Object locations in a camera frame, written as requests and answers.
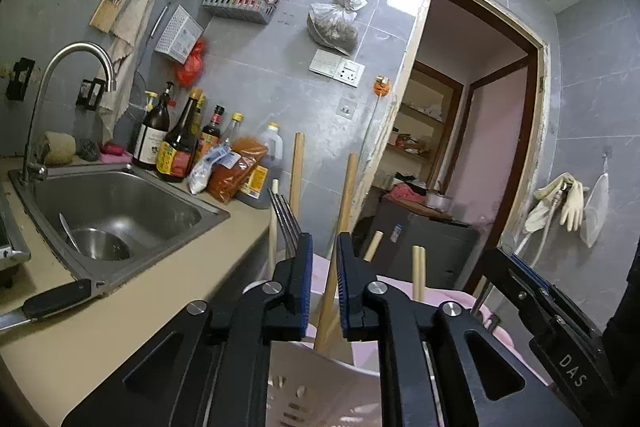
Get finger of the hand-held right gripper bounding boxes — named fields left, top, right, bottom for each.
left=510, top=254, right=604, bottom=339
left=475, top=247, right=618, bottom=408

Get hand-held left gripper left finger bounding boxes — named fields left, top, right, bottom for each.
left=60, top=232, right=315, bottom=427

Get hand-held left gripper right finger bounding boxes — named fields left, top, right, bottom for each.
left=336, top=232, right=583, bottom=427

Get steel fork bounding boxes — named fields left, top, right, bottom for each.
left=268, top=188, right=303, bottom=258

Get white plastic utensil holder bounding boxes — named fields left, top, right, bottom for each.
left=242, top=277, right=386, bottom=427

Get thick wooden chopstick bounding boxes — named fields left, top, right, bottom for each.
left=314, top=153, right=359, bottom=355
left=290, top=133, right=307, bottom=220

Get cream rubber glove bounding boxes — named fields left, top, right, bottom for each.
left=524, top=173, right=576, bottom=234
left=560, top=181, right=591, bottom=232

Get clear plastic bag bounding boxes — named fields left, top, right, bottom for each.
left=580, top=172, right=611, bottom=249

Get pink floral cloth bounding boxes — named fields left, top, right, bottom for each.
left=305, top=252, right=556, bottom=388

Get grey metal cabinet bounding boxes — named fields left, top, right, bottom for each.
left=350, top=199, right=483, bottom=293

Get metal pot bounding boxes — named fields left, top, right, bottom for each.
left=425, top=191, right=454, bottom=212

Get red cloth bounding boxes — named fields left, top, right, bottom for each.
left=389, top=183, right=427, bottom=206

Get orange spice packet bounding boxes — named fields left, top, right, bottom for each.
left=206, top=136, right=269, bottom=204

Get dark liquid plastic jug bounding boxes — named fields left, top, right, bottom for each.
left=237, top=122, right=285, bottom=210

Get white and blue packet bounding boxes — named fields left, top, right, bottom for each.
left=187, top=144, right=234, bottom=196

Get beige kitchen counter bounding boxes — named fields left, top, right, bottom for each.
left=0, top=152, right=281, bottom=427

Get clear bottle yellow cap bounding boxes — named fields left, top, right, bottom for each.
left=221, top=112, right=244, bottom=148

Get dark bottle red cap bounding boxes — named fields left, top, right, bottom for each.
left=201, top=105, right=226, bottom=158

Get large soy sauce bottle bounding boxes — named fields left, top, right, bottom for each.
left=156, top=88, right=202, bottom=184

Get wooden shelf unit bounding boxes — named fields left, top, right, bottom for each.
left=385, top=99, right=448, bottom=160

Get stainless steel sink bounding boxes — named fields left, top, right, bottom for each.
left=7, top=164, right=232, bottom=293

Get steel bowl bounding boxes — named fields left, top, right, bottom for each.
left=67, top=227, right=132, bottom=262

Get dark bottle gold cap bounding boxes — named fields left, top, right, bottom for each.
left=192, top=93, right=207, bottom=142

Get dark bottle white label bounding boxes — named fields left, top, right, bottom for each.
left=134, top=91, right=170, bottom=171

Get pump dispenser bottle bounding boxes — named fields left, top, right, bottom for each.
left=159, top=81, right=180, bottom=118

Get steel serving spoon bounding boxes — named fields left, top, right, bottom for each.
left=59, top=213, right=82, bottom=255

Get red plastic bag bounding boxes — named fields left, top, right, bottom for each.
left=174, top=39, right=207, bottom=88

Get steel wool scourer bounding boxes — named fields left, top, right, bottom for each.
left=76, top=136, right=102, bottom=162

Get bag of dried goods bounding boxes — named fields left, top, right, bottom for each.
left=306, top=0, right=362, bottom=56

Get loofah scrubber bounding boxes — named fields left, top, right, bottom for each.
left=36, top=131, right=77, bottom=166

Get gas stove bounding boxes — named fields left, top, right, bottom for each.
left=0, top=184, right=32, bottom=290

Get thin metal tool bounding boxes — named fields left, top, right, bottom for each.
left=150, top=3, right=172, bottom=40

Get stained hanging rag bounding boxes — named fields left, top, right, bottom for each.
left=99, top=0, right=161, bottom=142

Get curved steel faucet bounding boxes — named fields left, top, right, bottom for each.
left=20, top=42, right=118, bottom=185

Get white hose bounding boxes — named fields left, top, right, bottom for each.
left=512, top=187, right=571, bottom=268

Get small grey wall socket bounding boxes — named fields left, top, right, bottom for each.
left=336, top=97, right=359, bottom=121

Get white wall socket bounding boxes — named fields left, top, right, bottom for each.
left=335, top=58, right=366, bottom=88

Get white light switch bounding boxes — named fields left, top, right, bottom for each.
left=308, top=49, right=344, bottom=78

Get black handled kitchen knife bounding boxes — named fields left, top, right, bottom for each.
left=0, top=278, right=94, bottom=333

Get wooden door frame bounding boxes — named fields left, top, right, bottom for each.
left=350, top=0, right=551, bottom=288

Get small white wall basket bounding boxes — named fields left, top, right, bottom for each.
left=154, top=4, right=204, bottom=64

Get black wall hook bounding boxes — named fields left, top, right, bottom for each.
left=75, top=77, right=107, bottom=111
left=5, top=57, right=37, bottom=101

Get grey wall rack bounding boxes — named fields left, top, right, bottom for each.
left=201, top=0, right=278, bottom=26

